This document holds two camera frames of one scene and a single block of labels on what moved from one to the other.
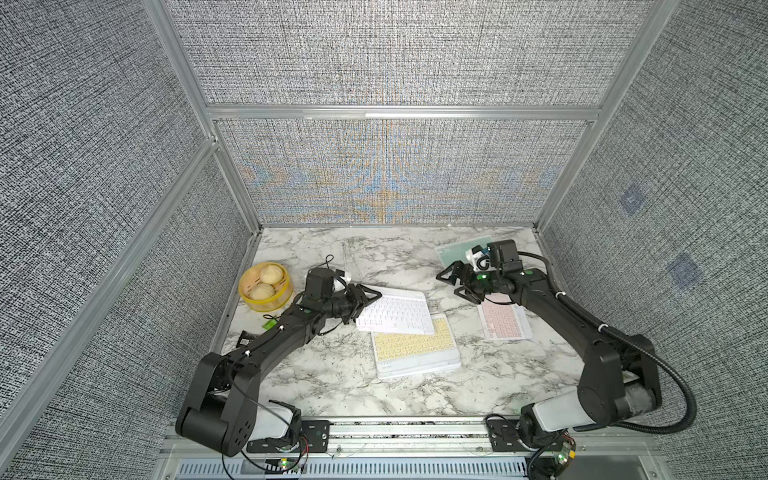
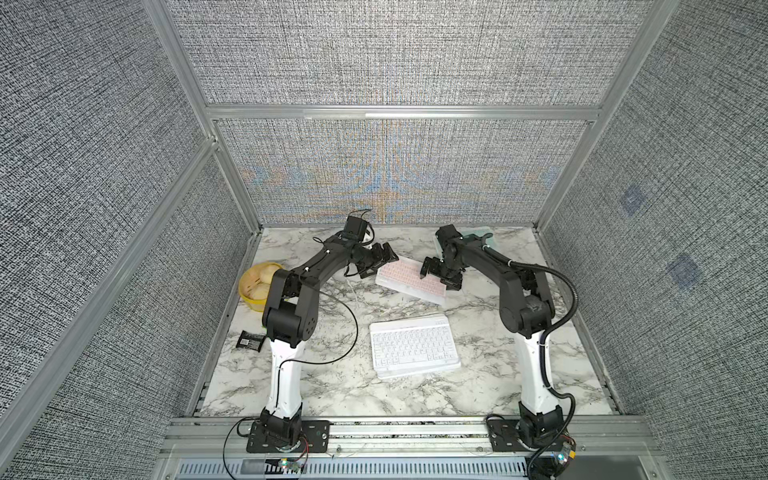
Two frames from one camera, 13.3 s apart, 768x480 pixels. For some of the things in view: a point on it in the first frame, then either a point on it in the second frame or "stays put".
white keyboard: [396, 311] to [412, 346]
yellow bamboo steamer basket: [266, 287] stays put
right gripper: [457, 268] to [430, 263]
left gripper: [357, 298] to [381, 260]
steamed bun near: [262, 291] stays put
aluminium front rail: [426, 437] stays put
